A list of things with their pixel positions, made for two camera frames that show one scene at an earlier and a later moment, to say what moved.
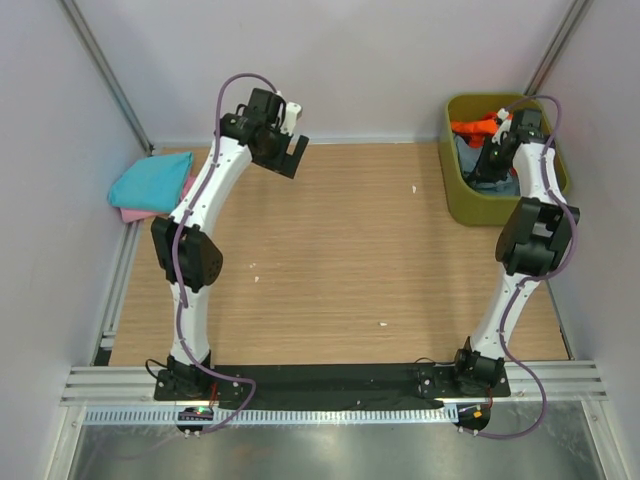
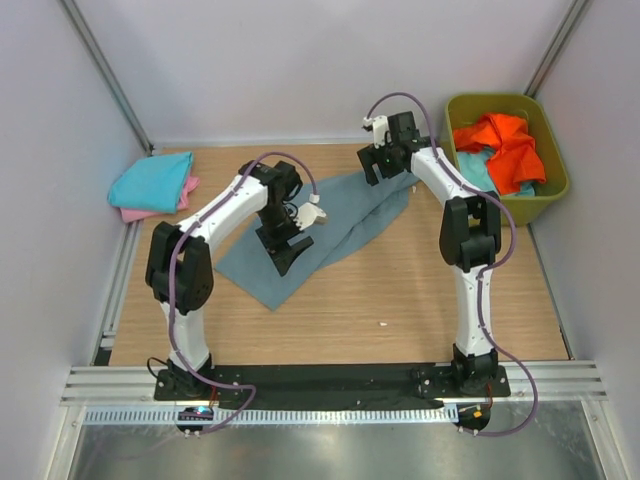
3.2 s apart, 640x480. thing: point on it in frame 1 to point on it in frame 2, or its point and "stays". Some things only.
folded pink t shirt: x=132 y=215 stays
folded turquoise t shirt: x=153 y=183 stays
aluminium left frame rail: x=131 y=237 stays
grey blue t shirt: x=469 y=159 to x=357 y=208
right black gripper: x=482 y=173 to x=369 y=156
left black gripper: x=284 y=164 to x=282 y=254
